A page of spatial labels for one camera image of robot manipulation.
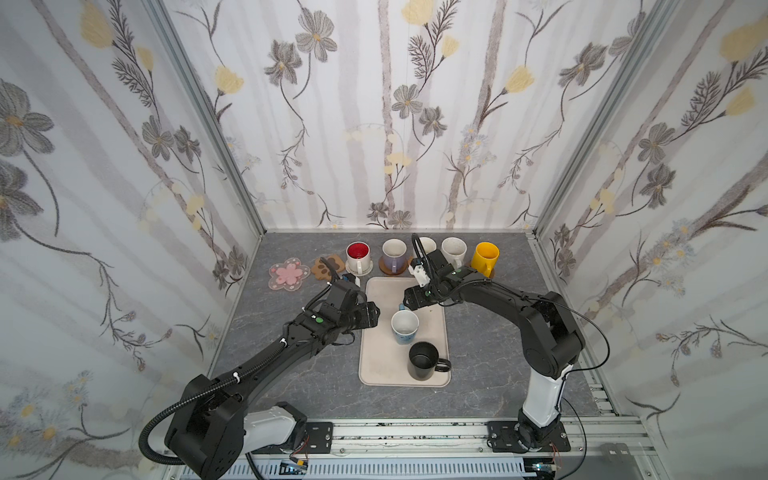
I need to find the speckled white mug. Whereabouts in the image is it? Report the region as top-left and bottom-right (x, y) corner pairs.
(440, 237), (467, 269)

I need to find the colourful woven round coaster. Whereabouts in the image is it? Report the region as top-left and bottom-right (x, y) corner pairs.
(345, 259), (373, 277)

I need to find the plain white mug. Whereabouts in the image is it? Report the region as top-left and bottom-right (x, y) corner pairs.
(419, 236), (437, 255)

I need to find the brown paw shaped coaster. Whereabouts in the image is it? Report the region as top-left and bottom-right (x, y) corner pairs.
(310, 254), (346, 281)

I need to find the yellow mug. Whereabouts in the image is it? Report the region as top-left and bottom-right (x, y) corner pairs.
(470, 242), (500, 278)

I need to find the dark wooden round coaster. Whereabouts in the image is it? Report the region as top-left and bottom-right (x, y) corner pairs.
(378, 259), (409, 276)

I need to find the white mug red inside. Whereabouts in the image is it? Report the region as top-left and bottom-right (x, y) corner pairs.
(346, 241), (372, 261)

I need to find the white mug blue handle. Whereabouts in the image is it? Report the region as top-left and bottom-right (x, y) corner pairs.
(390, 307), (420, 345)

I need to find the white mug purple handle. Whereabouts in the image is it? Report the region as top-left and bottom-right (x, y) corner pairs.
(381, 238), (408, 270)

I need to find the beige serving tray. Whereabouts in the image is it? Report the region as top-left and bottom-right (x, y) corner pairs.
(358, 277), (451, 388)

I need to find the pink flower shaped coaster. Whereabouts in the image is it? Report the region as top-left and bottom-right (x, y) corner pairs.
(268, 257), (310, 292)

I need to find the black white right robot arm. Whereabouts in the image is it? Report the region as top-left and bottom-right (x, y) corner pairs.
(403, 250), (585, 453)

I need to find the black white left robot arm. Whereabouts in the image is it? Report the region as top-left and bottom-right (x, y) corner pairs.
(140, 280), (380, 479)

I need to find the black mug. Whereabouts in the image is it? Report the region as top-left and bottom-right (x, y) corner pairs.
(407, 341), (452, 381)

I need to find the white slotted cable duct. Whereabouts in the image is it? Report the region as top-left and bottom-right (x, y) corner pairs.
(179, 458), (538, 480)

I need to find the aluminium mounting rail frame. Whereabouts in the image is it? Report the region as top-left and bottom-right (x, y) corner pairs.
(153, 416), (670, 480)

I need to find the black corrugated cable conduit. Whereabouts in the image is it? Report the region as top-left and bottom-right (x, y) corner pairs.
(137, 374), (241, 467)

